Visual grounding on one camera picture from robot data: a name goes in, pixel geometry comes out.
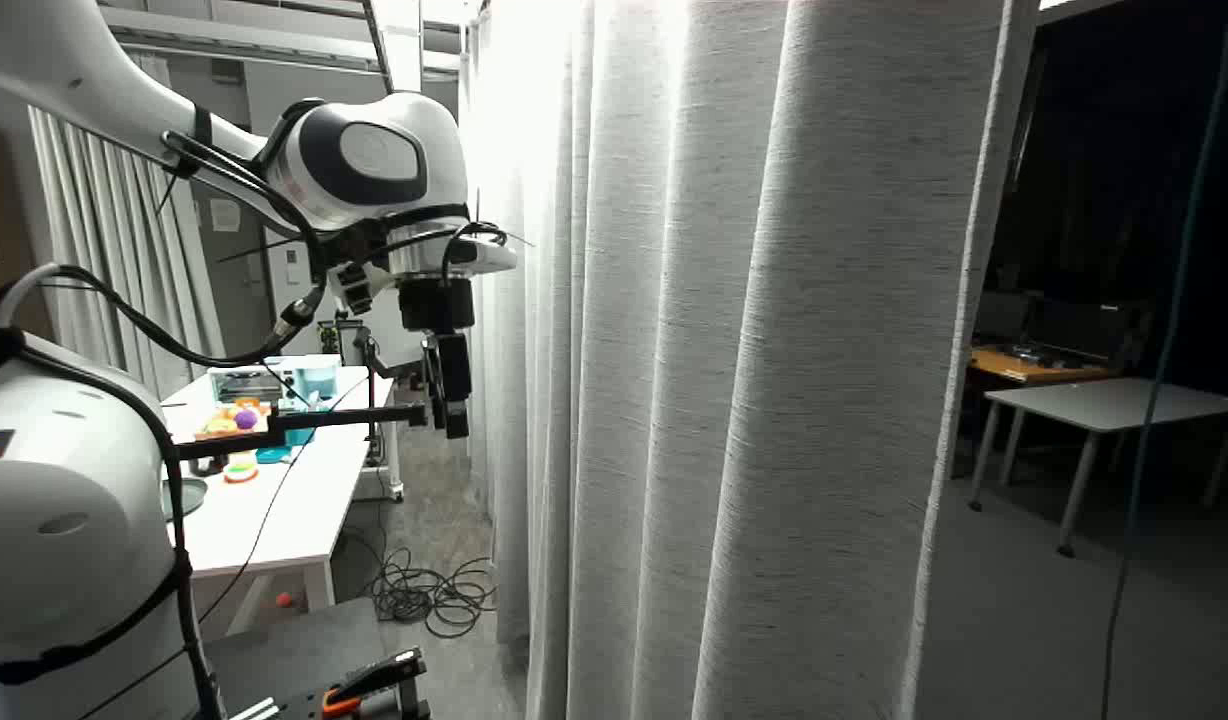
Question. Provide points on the black upright stand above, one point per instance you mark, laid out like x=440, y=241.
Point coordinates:
x=370, y=401

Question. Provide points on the white paper door sign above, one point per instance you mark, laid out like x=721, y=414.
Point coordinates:
x=225, y=219

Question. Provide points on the grey table with metal legs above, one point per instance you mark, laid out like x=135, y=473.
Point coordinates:
x=1107, y=401

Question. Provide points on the orange and black clamp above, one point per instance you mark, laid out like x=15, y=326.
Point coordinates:
x=373, y=685

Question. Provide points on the teal flat tray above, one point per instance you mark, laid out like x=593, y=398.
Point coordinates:
x=286, y=450

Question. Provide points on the small orange ball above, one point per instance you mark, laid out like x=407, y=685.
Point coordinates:
x=286, y=602

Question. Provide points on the grey door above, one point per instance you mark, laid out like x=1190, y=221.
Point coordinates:
x=239, y=285

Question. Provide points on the wide dark computer monitor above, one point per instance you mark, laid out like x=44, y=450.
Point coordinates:
x=1084, y=328

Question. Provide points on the black mounting platform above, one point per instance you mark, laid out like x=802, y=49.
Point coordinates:
x=292, y=661

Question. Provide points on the grey-white fabric curtain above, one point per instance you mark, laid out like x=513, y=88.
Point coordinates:
x=798, y=401

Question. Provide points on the small dark computer monitor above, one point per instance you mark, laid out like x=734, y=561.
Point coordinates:
x=1006, y=318

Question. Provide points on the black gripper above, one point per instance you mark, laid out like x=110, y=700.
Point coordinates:
x=438, y=306

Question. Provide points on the pleated white background curtain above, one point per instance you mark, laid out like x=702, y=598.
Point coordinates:
x=117, y=241

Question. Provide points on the wooden desk with monitors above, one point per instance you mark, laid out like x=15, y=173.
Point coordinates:
x=1025, y=367

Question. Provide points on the purple toy ball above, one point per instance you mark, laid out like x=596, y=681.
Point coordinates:
x=245, y=419

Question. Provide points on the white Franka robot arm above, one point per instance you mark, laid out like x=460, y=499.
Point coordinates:
x=54, y=533

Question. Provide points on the white work table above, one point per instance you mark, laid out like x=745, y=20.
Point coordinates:
x=307, y=494

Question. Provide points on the clear plastic box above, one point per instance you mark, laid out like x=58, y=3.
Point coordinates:
x=245, y=385

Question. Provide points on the black horizontal rod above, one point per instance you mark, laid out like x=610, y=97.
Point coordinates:
x=344, y=419

